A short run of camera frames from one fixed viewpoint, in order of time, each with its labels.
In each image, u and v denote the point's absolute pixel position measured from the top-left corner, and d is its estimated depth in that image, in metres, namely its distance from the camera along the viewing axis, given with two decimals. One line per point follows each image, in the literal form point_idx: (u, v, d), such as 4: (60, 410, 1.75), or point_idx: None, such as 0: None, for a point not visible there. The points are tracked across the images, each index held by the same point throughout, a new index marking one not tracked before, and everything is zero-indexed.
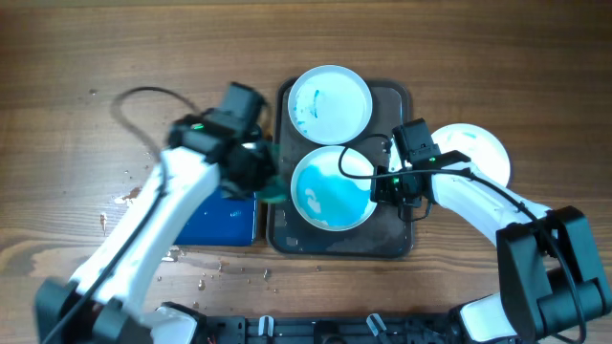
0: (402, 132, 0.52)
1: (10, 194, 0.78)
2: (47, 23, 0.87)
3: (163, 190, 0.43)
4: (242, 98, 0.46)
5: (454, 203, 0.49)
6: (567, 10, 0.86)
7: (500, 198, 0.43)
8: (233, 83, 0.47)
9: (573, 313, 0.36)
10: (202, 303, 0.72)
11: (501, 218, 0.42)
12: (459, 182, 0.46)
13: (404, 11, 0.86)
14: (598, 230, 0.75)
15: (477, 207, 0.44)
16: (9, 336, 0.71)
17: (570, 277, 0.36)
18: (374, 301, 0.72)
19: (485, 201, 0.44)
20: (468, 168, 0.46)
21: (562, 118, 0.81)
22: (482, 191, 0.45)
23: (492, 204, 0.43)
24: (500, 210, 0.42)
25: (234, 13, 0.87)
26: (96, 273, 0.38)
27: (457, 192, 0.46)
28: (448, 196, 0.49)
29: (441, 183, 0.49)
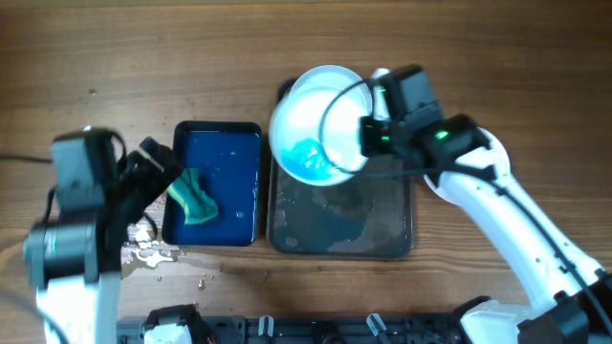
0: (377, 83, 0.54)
1: (10, 194, 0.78)
2: (47, 24, 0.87)
3: None
4: (69, 151, 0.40)
5: (462, 201, 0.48)
6: (567, 10, 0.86)
7: (542, 241, 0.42)
8: (55, 140, 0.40)
9: None
10: (202, 303, 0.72)
11: (547, 276, 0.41)
12: (487, 194, 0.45)
13: (404, 10, 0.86)
14: (599, 229, 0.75)
15: (509, 238, 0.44)
16: (9, 336, 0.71)
17: None
18: (374, 301, 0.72)
19: (520, 235, 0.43)
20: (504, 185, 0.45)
21: (563, 118, 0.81)
22: (512, 210, 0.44)
23: (535, 248, 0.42)
24: (545, 262, 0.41)
25: (233, 14, 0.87)
26: None
27: (482, 206, 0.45)
28: (456, 194, 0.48)
29: (457, 182, 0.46)
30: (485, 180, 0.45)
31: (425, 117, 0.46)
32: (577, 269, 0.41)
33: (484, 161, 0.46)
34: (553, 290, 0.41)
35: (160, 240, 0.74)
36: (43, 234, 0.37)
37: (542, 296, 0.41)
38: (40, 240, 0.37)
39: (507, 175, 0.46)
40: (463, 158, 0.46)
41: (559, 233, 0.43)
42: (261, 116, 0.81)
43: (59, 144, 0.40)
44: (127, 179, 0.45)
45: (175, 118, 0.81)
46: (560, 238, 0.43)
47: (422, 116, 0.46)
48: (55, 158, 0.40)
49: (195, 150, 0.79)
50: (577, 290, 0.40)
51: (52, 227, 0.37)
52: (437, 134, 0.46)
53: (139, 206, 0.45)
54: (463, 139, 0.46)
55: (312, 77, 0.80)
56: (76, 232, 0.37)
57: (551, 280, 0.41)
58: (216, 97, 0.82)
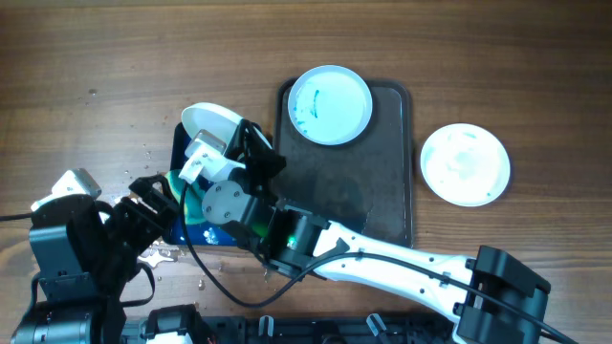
0: (235, 199, 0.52)
1: (9, 194, 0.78)
2: (47, 24, 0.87)
3: None
4: (52, 241, 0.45)
5: (343, 276, 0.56)
6: (566, 10, 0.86)
7: (415, 272, 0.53)
8: (32, 236, 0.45)
9: (540, 307, 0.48)
10: (201, 303, 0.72)
11: (437, 298, 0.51)
12: (350, 261, 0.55)
13: (404, 11, 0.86)
14: (599, 230, 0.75)
15: (389, 284, 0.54)
16: (9, 336, 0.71)
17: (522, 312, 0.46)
18: (374, 301, 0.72)
19: (405, 283, 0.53)
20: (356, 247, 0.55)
21: (562, 118, 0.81)
22: (376, 263, 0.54)
23: (412, 284, 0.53)
24: (426, 290, 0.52)
25: (234, 14, 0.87)
26: None
27: (355, 274, 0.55)
28: (338, 275, 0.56)
29: (326, 271, 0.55)
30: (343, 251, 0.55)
31: (255, 214, 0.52)
32: (451, 278, 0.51)
33: (322, 247, 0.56)
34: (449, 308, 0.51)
35: (160, 240, 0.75)
36: (35, 331, 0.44)
37: (448, 313, 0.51)
38: (32, 337, 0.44)
39: (356, 237, 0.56)
40: (316, 250, 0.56)
41: (423, 254, 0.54)
42: (261, 116, 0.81)
43: (39, 232, 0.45)
44: (107, 247, 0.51)
45: (175, 118, 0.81)
46: (426, 258, 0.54)
47: (248, 211, 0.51)
48: (33, 248, 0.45)
49: None
50: (465, 294, 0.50)
51: (44, 325, 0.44)
52: (288, 237, 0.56)
53: (120, 270, 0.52)
54: (305, 227, 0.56)
55: (313, 77, 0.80)
56: (72, 331, 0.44)
57: (441, 299, 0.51)
58: (216, 97, 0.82)
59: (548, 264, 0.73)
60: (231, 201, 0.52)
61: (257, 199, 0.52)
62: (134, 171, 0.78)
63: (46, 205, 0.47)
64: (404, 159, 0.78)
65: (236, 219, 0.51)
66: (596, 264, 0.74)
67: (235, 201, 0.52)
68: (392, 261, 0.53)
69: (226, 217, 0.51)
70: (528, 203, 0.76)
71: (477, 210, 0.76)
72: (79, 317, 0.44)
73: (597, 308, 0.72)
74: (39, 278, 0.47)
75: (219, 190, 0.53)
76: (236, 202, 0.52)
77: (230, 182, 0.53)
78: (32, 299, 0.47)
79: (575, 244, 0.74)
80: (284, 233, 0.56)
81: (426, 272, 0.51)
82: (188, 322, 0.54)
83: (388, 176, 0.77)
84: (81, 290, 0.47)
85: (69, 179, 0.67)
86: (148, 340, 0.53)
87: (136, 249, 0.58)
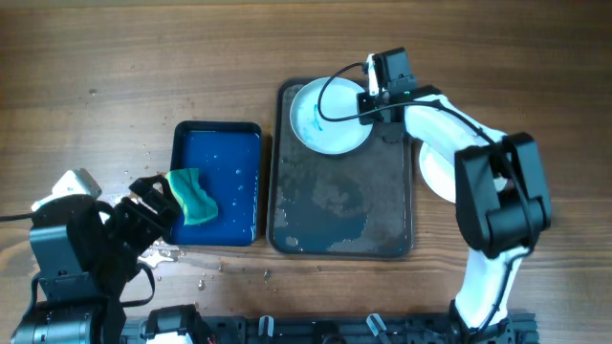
0: (384, 62, 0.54)
1: (8, 194, 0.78)
2: (48, 23, 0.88)
3: None
4: (51, 241, 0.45)
5: (423, 134, 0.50)
6: (565, 10, 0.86)
7: (462, 125, 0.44)
8: (32, 235, 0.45)
9: (522, 224, 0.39)
10: (201, 303, 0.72)
11: (462, 140, 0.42)
12: (426, 112, 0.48)
13: (404, 11, 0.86)
14: (599, 230, 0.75)
15: (442, 136, 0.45)
16: (8, 336, 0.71)
17: (522, 196, 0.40)
18: (374, 301, 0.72)
19: (446, 126, 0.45)
20: (437, 100, 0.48)
21: (562, 118, 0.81)
22: (447, 118, 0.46)
23: (454, 129, 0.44)
24: (469, 136, 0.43)
25: (234, 14, 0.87)
26: None
27: (419, 117, 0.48)
28: (419, 128, 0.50)
29: (411, 116, 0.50)
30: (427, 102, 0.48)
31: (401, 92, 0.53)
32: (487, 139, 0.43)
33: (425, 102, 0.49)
34: (496, 140, 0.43)
35: (160, 240, 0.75)
36: (35, 331, 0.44)
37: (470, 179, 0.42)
38: (32, 337, 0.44)
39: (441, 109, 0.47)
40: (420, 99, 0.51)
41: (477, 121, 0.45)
42: (261, 117, 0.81)
43: (39, 232, 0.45)
44: (107, 247, 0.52)
45: (176, 118, 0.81)
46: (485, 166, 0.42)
47: (399, 88, 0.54)
48: (33, 248, 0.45)
49: (194, 150, 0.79)
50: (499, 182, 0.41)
51: (43, 324, 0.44)
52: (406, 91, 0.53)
53: (120, 271, 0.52)
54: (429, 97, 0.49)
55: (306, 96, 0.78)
56: (72, 331, 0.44)
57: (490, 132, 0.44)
58: (216, 97, 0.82)
59: (548, 264, 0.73)
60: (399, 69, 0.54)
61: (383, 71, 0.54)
62: (134, 170, 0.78)
63: (46, 205, 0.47)
64: (404, 159, 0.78)
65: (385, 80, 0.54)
66: (596, 265, 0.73)
67: (403, 80, 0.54)
68: (427, 138, 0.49)
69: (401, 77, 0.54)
70: None
71: None
72: (79, 317, 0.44)
73: (598, 308, 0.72)
74: (40, 277, 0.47)
75: (392, 53, 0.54)
76: (394, 72, 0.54)
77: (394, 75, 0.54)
78: (31, 300, 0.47)
79: (576, 245, 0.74)
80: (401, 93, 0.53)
81: (468, 123, 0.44)
82: (189, 322, 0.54)
83: (388, 176, 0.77)
84: (81, 290, 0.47)
85: (69, 179, 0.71)
86: (148, 340, 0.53)
87: (137, 249, 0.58)
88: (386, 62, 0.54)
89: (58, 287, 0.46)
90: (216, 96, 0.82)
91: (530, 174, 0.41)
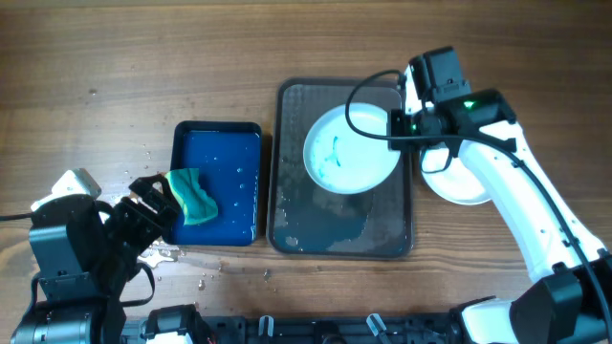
0: (429, 65, 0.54)
1: (8, 194, 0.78)
2: (47, 23, 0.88)
3: None
4: (51, 240, 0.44)
5: (480, 176, 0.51)
6: (565, 10, 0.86)
7: (552, 215, 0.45)
8: (32, 234, 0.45)
9: (589, 333, 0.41)
10: (202, 303, 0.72)
11: (543, 241, 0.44)
12: (505, 167, 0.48)
13: (404, 11, 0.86)
14: (600, 230, 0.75)
15: (516, 207, 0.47)
16: (7, 336, 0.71)
17: (604, 305, 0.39)
18: (374, 301, 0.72)
19: (532, 213, 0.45)
20: (513, 140, 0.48)
21: (562, 118, 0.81)
22: (524, 180, 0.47)
23: (539, 221, 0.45)
24: (549, 233, 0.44)
25: (234, 14, 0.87)
26: None
27: (494, 173, 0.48)
28: (476, 165, 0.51)
29: (476, 154, 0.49)
30: (497, 143, 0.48)
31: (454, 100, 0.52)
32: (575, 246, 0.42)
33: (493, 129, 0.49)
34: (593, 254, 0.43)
35: (160, 239, 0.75)
36: (35, 331, 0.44)
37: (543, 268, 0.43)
38: (32, 336, 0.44)
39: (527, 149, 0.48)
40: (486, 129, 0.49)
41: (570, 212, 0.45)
42: (261, 116, 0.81)
43: (39, 232, 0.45)
44: (107, 247, 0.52)
45: (175, 118, 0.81)
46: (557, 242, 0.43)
47: (450, 96, 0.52)
48: (33, 248, 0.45)
49: (194, 149, 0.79)
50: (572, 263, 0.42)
51: (43, 324, 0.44)
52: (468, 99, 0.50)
53: (120, 270, 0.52)
54: (486, 112, 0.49)
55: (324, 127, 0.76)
56: (72, 331, 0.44)
57: (586, 240, 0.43)
58: (216, 97, 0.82)
59: None
60: (448, 70, 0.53)
61: (427, 73, 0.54)
62: (134, 170, 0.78)
63: (46, 204, 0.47)
64: (404, 159, 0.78)
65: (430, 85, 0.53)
66: None
67: (453, 87, 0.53)
68: (492, 187, 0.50)
69: (449, 81, 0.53)
70: None
71: (476, 211, 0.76)
72: (79, 317, 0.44)
73: None
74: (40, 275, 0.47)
75: (435, 53, 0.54)
76: (442, 75, 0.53)
77: (441, 78, 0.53)
78: (31, 300, 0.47)
79: None
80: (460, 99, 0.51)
81: (557, 214, 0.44)
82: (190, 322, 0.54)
83: (388, 176, 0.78)
84: (81, 290, 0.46)
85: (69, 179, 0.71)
86: (148, 340, 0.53)
87: (137, 248, 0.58)
88: (431, 63, 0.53)
89: (58, 286, 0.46)
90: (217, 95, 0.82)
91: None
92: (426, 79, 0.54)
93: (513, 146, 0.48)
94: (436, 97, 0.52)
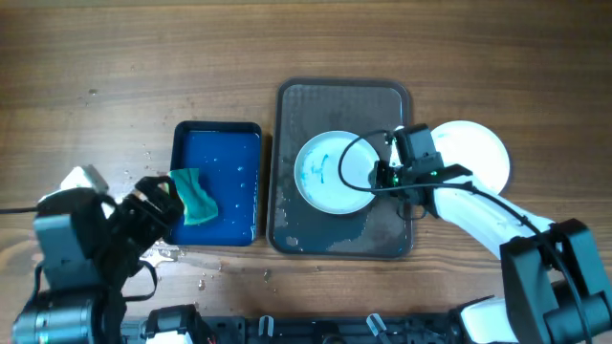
0: (406, 139, 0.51)
1: (8, 194, 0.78)
2: (48, 23, 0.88)
3: None
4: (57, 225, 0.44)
5: (455, 217, 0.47)
6: (565, 10, 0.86)
7: (503, 211, 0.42)
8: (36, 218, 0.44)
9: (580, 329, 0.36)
10: (201, 303, 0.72)
11: (504, 232, 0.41)
12: (464, 198, 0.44)
13: (404, 11, 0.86)
14: (599, 230, 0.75)
15: (481, 225, 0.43)
16: (7, 336, 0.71)
17: (574, 286, 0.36)
18: (374, 301, 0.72)
19: (486, 213, 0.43)
20: (469, 182, 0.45)
21: (562, 118, 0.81)
22: (482, 202, 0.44)
23: (493, 216, 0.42)
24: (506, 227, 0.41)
25: (234, 14, 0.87)
26: None
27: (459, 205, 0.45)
28: (448, 210, 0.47)
29: (441, 198, 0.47)
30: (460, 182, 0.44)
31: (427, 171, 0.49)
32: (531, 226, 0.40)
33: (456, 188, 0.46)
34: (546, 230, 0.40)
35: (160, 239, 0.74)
36: (36, 316, 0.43)
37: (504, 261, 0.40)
38: (32, 323, 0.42)
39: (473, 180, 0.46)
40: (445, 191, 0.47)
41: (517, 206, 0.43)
42: (261, 117, 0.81)
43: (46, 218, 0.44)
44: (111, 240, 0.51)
45: (175, 118, 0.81)
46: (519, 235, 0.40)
47: (426, 167, 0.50)
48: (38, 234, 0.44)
49: (194, 150, 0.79)
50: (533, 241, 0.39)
51: (44, 311, 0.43)
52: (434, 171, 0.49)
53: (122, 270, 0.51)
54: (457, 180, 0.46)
55: (319, 141, 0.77)
56: (74, 316, 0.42)
57: (535, 217, 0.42)
58: (216, 97, 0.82)
59: None
60: (422, 145, 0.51)
61: (404, 146, 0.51)
62: (134, 171, 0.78)
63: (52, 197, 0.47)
64: None
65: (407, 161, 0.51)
66: None
67: (429, 159, 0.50)
68: (461, 220, 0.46)
69: (426, 156, 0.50)
70: (528, 202, 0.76)
71: None
72: (81, 303, 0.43)
73: None
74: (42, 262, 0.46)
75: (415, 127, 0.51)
76: (418, 151, 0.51)
77: (417, 153, 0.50)
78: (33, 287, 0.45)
79: None
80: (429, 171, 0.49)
81: (510, 210, 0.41)
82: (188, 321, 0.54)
83: None
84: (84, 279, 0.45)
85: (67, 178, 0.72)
86: (148, 338, 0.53)
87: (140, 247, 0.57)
88: (407, 138, 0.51)
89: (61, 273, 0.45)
90: (213, 95, 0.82)
91: (589, 269, 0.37)
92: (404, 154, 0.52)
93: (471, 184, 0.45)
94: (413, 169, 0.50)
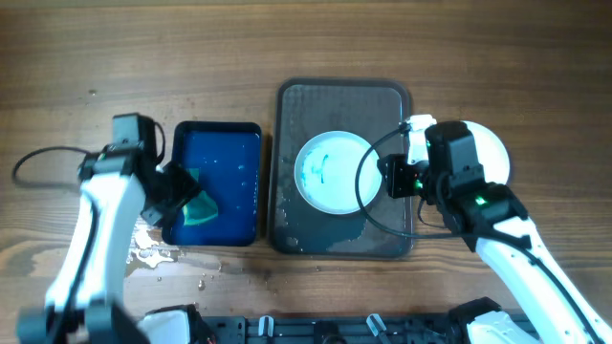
0: (448, 149, 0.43)
1: (9, 194, 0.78)
2: (47, 24, 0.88)
3: (96, 212, 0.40)
4: (127, 120, 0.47)
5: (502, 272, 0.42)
6: (566, 10, 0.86)
7: (566, 302, 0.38)
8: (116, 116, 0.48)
9: None
10: (201, 303, 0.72)
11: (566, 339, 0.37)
12: (520, 263, 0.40)
13: (404, 11, 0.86)
14: (600, 230, 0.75)
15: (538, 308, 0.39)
16: (9, 336, 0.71)
17: None
18: (374, 301, 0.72)
19: (551, 307, 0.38)
20: (527, 238, 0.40)
21: (562, 118, 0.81)
22: (544, 281, 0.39)
23: (562, 318, 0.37)
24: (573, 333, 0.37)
25: (234, 14, 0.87)
26: (67, 289, 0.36)
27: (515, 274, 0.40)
28: (496, 263, 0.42)
29: (490, 247, 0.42)
30: (513, 238, 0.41)
31: (469, 192, 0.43)
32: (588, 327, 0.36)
33: (507, 228, 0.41)
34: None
35: (160, 240, 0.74)
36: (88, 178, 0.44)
37: None
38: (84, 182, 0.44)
39: (542, 246, 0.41)
40: (501, 225, 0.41)
41: (589, 306, 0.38)
42: (261, 117, 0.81)
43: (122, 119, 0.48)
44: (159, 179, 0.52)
45: (175, 118, 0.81)
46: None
47: (467, 186, 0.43)
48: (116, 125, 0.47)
49: (195, 149, 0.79)
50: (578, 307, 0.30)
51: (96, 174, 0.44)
52: (478, 196, 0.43)
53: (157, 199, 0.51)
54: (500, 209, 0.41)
55: (319, 141, 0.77)
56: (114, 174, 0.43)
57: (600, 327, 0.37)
58: (216, 97, 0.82)
59: None
60: (465, 159, 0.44)
61: (446, 156, 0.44)
62: None
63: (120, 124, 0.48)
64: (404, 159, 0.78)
65: (446, 176, 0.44)
66: (597, 265, 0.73)
67: (472, 175, 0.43)
68: (517, 290, 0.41)
69: (469, 171, 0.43)
70: (528, 202, 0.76)
71: None
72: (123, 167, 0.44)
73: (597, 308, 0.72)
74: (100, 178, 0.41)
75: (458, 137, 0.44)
76: (459, 164, 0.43)
77: (459, 166, 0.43)
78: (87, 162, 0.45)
79: (576, 244, 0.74)
80: (472, 195, 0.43)
81: (558, 283, 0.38)
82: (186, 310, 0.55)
83: None
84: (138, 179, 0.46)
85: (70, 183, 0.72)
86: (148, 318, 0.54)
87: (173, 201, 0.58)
88: (451, 151, 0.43)
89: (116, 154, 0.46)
90: (213, 95, 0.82)
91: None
92: (443, 166, 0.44)
93: (530, 244, 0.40)
94: (451, 186, 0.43)
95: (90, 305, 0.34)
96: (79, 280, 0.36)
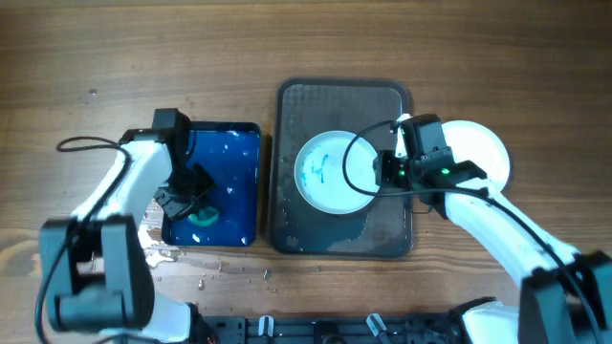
0: (415, 132, 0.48)
1: (9, 194, 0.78)
2: (47, 24, 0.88)
3: (129, 159, 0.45)
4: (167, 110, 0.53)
5: (469, 226, 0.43)
6: (566, 10, 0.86)
7: (521, 231, 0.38)
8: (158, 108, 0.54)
9: None
10: (201, 303, 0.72)
11: (523, 258, 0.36)
12: (477, 206, 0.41)
13: (404, 10, 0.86)
14: (600, 230, 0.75)
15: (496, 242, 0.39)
16: (8, 336, 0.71)
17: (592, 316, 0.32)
18: (374, 301, 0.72)
19: (505, 233, 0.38)
20: (486, 189, 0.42)
21: (562, 118, 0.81)
22: (503, 218, 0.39)
23: (513, 237, 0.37)
24: (527, 249, 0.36)
25: (233, 13, 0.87)
26: (89, 205, 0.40)
27: (476, 219, 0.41)
28: (463, 219, 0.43)
29: (453, 203, 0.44)
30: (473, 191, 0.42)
31: (437, 167, 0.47)
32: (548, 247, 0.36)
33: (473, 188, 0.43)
34: (567, 259, 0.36)
35: (160, 240, 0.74)
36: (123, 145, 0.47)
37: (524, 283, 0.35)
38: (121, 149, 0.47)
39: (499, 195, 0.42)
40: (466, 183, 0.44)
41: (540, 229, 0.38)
42: (261, 117, 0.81)
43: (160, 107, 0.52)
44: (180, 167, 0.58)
45: None
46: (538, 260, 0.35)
47: (434, 163, 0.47)
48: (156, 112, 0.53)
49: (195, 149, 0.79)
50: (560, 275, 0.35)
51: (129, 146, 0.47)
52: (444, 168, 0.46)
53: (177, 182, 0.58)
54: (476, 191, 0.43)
55: (319, 141, 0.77)
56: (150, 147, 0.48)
57: (558, 246, 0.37)
58: (216, 97, 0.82)
59: None
60: (432, 138, 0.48)
61: (414, 139, 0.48)
62: None
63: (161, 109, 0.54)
64: None
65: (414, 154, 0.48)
66: None
67: (439, 154, 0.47)
68: (479, 233, 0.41)
69: (436, 150, 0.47)
70: (528, 202, 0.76)
71: None
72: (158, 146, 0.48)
73: None
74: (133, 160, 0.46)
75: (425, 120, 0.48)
76: (427, 144, 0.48)
77: (425, 145, 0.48)
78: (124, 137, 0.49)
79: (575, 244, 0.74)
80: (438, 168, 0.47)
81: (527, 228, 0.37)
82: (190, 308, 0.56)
83: None
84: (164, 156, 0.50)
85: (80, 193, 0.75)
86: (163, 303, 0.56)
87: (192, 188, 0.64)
88: (417, 132, 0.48)
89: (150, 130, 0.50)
90: (213, 95, 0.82)
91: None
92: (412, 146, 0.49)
93: (487, 193, 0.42)
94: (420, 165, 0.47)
95: (109, 218, 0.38)
96: (98, 210, 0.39)
